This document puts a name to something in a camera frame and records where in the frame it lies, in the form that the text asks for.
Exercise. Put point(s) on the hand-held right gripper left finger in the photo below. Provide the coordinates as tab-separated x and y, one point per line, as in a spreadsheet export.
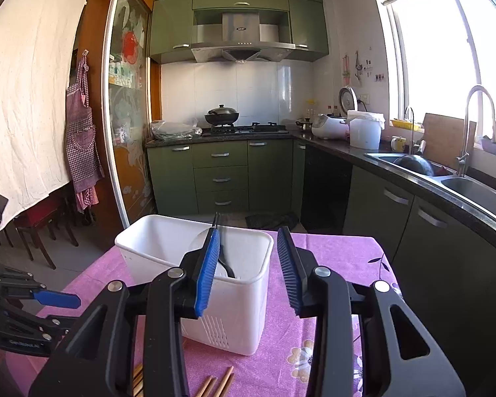
206	273

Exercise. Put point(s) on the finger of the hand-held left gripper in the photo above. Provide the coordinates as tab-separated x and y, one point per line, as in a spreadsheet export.
58	300
45	326

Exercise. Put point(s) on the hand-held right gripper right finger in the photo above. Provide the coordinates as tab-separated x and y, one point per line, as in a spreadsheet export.
287	273

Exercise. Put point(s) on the white plastic utensil holder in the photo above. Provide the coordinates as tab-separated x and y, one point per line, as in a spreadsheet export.
239	297

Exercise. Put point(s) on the dark red wooden stool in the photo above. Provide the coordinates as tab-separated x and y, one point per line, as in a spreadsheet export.
41	215

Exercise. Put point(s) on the purple floral tablecloth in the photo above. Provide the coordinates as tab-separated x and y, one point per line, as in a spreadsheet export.
334	256

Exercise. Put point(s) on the green base cabinets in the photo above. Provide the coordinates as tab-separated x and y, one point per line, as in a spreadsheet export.
223	182

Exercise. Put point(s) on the checkered apron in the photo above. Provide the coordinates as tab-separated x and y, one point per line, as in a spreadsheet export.
80	144

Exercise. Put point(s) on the white hanging sheet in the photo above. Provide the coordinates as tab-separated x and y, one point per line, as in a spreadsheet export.
33	91

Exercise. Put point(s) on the black stone countertop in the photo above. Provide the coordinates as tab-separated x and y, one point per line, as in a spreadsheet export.
339	147

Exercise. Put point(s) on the black gas stove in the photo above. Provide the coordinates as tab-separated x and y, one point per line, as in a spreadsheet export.
264	128

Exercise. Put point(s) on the plastic bag of greens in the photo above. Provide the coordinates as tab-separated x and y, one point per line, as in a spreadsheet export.
171	130

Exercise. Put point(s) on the small black pot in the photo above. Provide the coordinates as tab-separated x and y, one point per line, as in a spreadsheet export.
304	125

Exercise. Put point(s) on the white rice cooker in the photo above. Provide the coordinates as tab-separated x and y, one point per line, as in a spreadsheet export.
328	128

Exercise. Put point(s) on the black wok with lid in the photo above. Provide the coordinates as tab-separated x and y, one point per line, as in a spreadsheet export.
222	113

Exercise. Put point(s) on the white plastic bucket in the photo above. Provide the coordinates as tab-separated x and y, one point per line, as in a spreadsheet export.
364	132

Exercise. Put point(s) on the yellow cap seasoning bottle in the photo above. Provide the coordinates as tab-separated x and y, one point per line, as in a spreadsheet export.
310	109

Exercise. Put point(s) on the white and yellow mug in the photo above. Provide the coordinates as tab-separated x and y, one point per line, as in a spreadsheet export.
397	144

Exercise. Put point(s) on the frosted glass sliding door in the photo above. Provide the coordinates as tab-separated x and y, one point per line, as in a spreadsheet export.
128	103

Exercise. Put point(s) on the small steel faucet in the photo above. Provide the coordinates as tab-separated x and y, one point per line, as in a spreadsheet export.
412	132

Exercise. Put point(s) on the yellow tray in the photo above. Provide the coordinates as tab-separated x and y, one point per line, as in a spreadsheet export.
405	124

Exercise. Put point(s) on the stainless steel sink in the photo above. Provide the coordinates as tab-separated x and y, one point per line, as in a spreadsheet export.
475	192

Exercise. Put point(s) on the wooden cutting board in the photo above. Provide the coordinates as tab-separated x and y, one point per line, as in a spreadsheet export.
442	136

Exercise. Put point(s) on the tall steel faucet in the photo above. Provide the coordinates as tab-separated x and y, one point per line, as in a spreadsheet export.
463	149

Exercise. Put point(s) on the steel range hood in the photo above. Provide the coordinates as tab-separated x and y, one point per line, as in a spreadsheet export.
239	29

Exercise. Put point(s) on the kitchen window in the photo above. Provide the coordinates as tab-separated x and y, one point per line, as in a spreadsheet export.
438	58

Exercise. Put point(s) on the white wall socket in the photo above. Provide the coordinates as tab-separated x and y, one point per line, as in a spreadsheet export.
363	99

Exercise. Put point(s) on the hanging wall tools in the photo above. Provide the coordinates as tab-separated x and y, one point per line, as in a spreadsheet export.
357	68

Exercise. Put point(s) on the green wall cabinets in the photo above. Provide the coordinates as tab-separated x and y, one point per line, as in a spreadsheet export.
169	20

